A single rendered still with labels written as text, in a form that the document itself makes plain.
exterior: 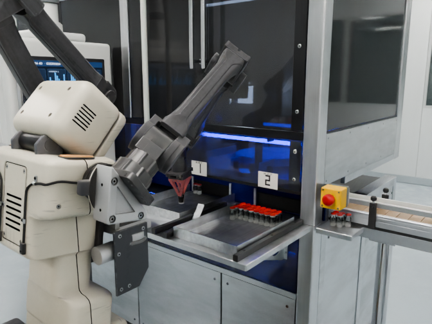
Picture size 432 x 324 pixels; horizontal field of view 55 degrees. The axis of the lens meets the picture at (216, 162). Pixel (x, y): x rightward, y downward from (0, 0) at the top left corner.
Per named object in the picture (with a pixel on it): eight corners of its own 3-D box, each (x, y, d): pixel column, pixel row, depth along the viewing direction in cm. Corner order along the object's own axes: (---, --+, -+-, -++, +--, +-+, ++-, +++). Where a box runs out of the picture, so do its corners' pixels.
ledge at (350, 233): (332, 222, 156) (332, 217, 156) (366, 229, 148) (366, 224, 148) (315, 233, 145) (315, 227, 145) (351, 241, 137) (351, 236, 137)
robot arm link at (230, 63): (231, 27, 110) (261, 50, 111) (215, 59, 122) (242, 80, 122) (130, 137, 87) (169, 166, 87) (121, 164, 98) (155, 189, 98)
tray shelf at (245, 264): (181, 193, 195) (181, 189, 195) (319, 225, 153) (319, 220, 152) (96, 219, 159) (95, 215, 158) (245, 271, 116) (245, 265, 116)
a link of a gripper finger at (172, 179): (193, 193, 159) (192, 170, 157) (184, 199, 153) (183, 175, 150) (178, 191, 162) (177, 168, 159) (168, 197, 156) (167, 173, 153)
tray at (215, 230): (234, 211, 163) (234, 202, 162) (293, 225, 146) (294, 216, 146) (173, 236, 137) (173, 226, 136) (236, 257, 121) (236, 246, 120)
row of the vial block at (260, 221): (235, 216, 156) (235, 204, 155) (276, 226, 145) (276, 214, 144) (231, 217, 155) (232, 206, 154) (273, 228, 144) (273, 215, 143)
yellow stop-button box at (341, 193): (328, 202, 148) (329, 182, 146) (348, 206, 143) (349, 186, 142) (319, 207, 142) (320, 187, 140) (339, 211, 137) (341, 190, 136)
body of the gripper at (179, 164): (193, 171, 158) (192, 153, 156) (180, 179, 149) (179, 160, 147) (179, 170, 161) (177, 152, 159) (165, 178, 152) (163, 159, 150)
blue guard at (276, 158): (27, 141, 266) (25, 112, 263) (300, 191, 147) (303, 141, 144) (26, 141, 266) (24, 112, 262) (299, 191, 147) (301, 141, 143)
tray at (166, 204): (189, 191, 192) (189, 183, 191) (234, 201, 176) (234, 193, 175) (132, 208, 166) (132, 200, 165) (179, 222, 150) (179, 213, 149)
